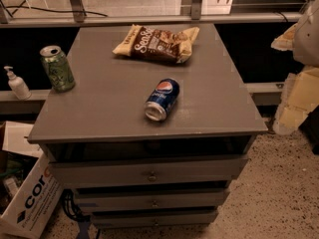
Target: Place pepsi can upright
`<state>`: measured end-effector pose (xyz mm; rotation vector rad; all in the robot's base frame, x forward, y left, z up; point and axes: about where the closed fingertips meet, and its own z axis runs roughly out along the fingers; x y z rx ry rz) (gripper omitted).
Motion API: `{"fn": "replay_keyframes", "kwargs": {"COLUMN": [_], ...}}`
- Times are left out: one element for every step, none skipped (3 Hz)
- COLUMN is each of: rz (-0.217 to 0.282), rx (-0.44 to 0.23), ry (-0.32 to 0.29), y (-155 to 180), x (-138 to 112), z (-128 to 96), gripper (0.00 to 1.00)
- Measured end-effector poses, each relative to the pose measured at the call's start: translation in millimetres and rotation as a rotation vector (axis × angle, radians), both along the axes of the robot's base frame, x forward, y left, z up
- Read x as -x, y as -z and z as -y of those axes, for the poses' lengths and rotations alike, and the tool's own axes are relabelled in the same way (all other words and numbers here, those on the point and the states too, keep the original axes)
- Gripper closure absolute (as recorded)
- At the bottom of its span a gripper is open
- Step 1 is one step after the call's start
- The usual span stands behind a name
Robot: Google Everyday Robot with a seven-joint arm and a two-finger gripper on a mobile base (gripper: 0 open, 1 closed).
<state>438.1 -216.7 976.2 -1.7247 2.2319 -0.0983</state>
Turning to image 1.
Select white pump bottle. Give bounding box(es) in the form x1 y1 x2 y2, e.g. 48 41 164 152
4 66 31 100

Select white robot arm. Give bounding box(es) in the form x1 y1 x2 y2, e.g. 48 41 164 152
271 0 319 135

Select grey drawer cabinet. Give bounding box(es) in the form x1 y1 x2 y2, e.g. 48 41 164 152
29 24 266 228

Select white cardboard box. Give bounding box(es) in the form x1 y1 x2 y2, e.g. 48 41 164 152
0 120 63 239

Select black cables under cabinet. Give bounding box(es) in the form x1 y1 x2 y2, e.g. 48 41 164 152
60 189 91 223

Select green soda can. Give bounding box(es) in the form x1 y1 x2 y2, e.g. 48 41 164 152
40 45 76 93

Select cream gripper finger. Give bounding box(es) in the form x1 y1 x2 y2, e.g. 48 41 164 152
272 66 319 135
271 24 297 51

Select black cable on floor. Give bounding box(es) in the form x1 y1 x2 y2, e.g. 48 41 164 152
0 0 109 19

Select brown chip bag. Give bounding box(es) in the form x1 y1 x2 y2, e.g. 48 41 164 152
113 25 199 64

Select blue pepsi can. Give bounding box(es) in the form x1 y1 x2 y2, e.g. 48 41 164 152
145 78 179 121

